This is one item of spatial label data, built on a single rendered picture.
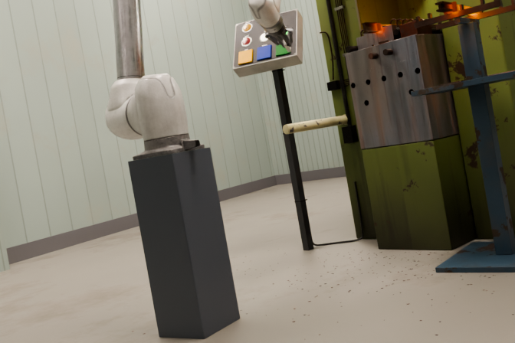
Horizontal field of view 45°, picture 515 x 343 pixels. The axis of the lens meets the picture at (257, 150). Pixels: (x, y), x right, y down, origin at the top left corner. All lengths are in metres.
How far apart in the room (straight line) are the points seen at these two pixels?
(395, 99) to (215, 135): 4.33
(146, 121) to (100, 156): 3.62
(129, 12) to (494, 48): 1.47
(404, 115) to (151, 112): 1.17
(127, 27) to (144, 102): 0.35
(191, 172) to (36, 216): 3.27
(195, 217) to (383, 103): 1.13
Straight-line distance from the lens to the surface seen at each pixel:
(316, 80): 7.39
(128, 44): 2.32
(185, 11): 6.98
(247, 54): 3.13
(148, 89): 2.09
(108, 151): 5.77
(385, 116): 2.83
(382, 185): 2.89
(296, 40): 3.07
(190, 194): 2.05
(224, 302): 2.17
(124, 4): 2.36
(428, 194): 2.77
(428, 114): 2.71
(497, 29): 2.78
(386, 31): 2.88
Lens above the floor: 0.60
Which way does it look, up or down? 1 degrees down
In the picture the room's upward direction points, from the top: 10 degrees counter-clockwise
